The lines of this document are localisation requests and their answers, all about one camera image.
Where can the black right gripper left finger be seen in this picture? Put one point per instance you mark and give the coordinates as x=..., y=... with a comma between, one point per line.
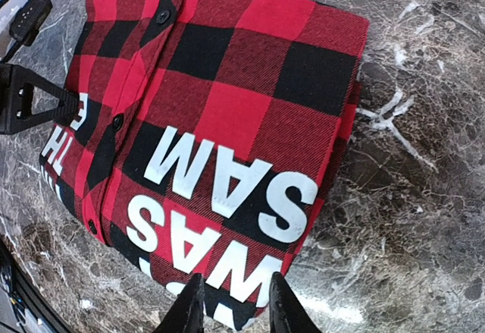
x=187, y=312

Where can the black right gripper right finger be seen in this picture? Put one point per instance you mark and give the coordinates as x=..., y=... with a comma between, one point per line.
x=286, y=312

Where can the red black plaid shirt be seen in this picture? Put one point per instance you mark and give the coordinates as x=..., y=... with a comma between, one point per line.
x=208, y=135

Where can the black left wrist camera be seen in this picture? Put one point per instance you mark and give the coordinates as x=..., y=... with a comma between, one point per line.
x=25, y=26

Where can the black front rail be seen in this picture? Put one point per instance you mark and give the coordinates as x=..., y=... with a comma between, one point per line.
x=23, y=308

